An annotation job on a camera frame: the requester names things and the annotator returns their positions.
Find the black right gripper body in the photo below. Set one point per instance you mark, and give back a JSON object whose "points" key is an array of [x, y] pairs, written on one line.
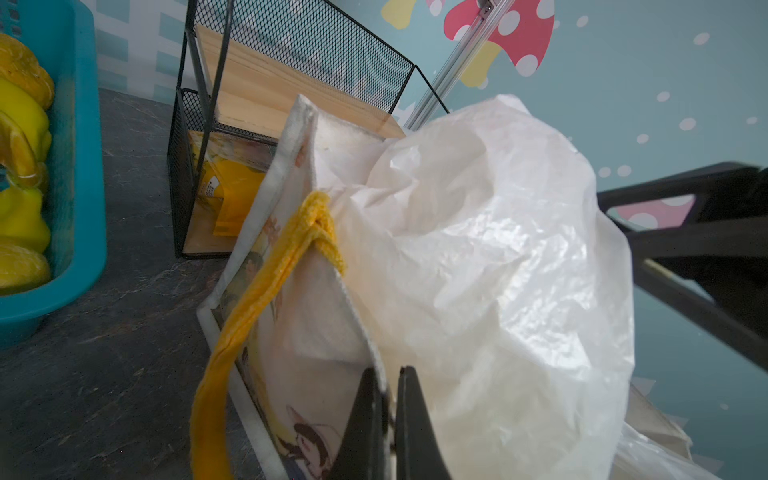
{"points": [[712, 268]]}

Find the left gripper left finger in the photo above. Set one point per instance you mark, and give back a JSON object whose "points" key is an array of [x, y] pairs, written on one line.
{"points": [[364, 451]]}

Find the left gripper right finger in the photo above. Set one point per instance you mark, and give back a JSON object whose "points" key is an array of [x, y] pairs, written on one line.
{"points": [[417, 452]]}

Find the white canvas tote bag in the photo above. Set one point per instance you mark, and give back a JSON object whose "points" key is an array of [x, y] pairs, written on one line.
{"points": [[289, 330]]}

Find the white plastic grocery bag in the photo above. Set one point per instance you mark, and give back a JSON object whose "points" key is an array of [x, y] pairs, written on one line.
{"points": [[477, 254]]}

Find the yellow cracker box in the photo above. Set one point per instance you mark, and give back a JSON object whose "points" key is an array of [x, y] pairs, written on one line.
{"points": [[232, 172]]}

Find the black mesh wooden shelf rack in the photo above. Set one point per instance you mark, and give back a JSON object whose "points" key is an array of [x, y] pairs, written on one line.
{"points": [[251, 60]]}

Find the teal plastic fruit basket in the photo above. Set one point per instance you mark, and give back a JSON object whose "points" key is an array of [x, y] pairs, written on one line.
{"points": [[61, 34]]}

